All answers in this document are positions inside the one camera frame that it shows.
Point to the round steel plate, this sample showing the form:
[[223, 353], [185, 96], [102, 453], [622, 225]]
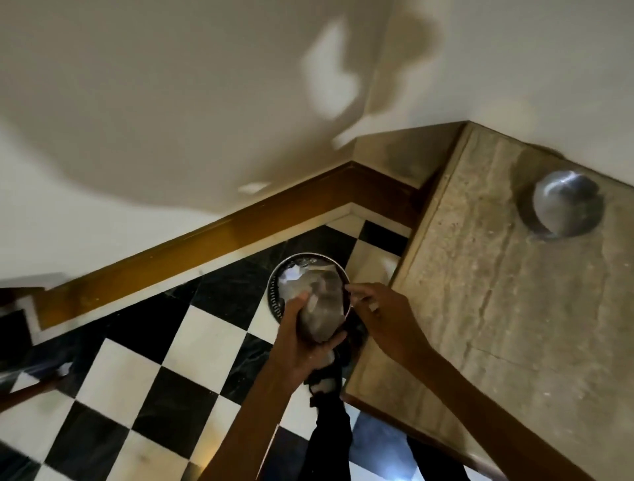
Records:
[[280, 282]]

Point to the upturned steel bowl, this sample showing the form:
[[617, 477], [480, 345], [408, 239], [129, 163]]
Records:
[[567, 203]]

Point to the person's right thumb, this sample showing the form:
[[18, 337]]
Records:
[[363, 306]]

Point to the person's left forearm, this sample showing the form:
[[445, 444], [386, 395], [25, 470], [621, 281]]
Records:
[[247, 421]]

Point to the black shoe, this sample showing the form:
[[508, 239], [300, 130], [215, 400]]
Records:
[[327, 381]]

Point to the person's left hand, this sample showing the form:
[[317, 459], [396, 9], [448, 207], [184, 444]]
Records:
[[297, 349]]

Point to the person's right hand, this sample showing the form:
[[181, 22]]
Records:
[[396, 322]]

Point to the beige stone table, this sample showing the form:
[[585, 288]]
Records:
[[495, 322]]

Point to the person's right forearm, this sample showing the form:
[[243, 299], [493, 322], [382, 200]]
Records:
[[495, 421]]

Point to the brown wooden skirting board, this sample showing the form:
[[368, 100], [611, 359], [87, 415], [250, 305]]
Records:
[[198, 247]]

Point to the person's black trouser leg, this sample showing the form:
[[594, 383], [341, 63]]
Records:
[[436, 463], [327, 441]]

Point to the small steel bowl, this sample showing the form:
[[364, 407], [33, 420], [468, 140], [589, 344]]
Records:
[[322, 307]]

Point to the person's left thumb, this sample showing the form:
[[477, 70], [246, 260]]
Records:
[[299, 306]]

